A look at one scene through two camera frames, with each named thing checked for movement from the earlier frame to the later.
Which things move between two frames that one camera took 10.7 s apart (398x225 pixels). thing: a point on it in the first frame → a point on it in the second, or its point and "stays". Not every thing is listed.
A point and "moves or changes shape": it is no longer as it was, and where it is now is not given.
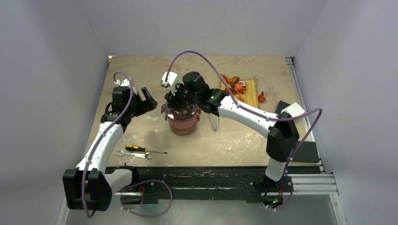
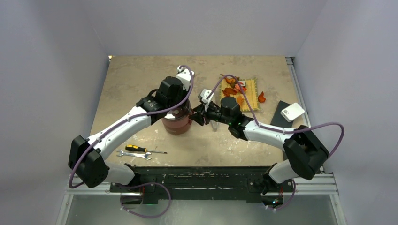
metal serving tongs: [215, 128] stays
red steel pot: [184, 122] moves or changes shape
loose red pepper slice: [261, 98] stays
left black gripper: [149, 104] → [184, 93]
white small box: [294, 109] stays
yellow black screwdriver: [133, 148] stays
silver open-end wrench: [147, 155] stays
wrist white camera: [125, 82] → [184, 75]
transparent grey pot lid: [187, 112] moves or changes shape
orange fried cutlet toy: [241, 98] stays
